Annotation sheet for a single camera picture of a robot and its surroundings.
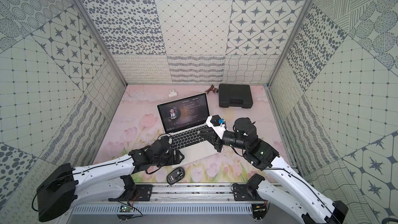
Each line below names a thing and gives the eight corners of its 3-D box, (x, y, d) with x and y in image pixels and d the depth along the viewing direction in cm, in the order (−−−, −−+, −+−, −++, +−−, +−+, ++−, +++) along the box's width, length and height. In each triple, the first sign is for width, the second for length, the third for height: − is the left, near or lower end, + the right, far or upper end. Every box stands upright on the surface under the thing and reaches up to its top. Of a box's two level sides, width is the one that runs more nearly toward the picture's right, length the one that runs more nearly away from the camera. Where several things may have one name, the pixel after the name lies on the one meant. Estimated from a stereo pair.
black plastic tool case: (219, 108, 107) (219, 103, 103) (217, 87, 120) (218, 83, 116) (253, 108, 107) (254, 103, 103) (247, 87, 120) (249, 83, 116)
